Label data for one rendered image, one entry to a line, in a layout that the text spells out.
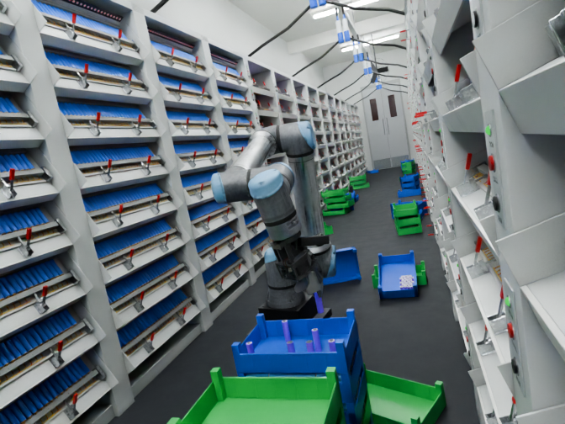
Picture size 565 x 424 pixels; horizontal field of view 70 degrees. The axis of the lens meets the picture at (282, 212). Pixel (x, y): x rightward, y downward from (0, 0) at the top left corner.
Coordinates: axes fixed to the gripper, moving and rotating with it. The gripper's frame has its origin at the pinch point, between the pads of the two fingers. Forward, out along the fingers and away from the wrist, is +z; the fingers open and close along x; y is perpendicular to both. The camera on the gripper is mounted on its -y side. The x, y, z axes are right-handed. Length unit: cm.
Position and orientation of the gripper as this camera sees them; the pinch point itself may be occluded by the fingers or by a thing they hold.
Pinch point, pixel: (317, 290)
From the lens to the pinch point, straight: 117.1
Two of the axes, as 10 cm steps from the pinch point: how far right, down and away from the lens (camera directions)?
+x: 6.6, -0.2, -7.5
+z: 3.7, 8.8, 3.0
